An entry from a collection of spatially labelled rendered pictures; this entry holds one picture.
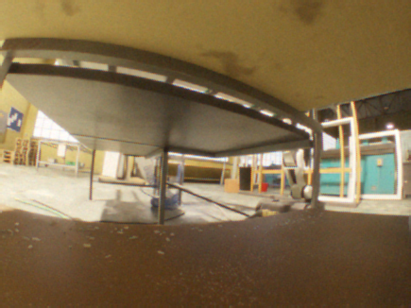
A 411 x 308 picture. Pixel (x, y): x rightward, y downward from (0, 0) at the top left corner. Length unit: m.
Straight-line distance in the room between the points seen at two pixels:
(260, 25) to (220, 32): 0.06
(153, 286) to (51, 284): 0.09
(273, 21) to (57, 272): 0.38
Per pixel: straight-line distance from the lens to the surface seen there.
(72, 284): 0.17
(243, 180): 5.71
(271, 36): 0.30
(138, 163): 8.06
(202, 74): 0.36
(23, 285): 0.17
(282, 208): 1.52
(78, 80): 0.40
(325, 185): 4.95
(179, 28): 0.29
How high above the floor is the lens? 0.40
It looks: 7 degrees up
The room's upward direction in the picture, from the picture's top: 4 degrees clockwise
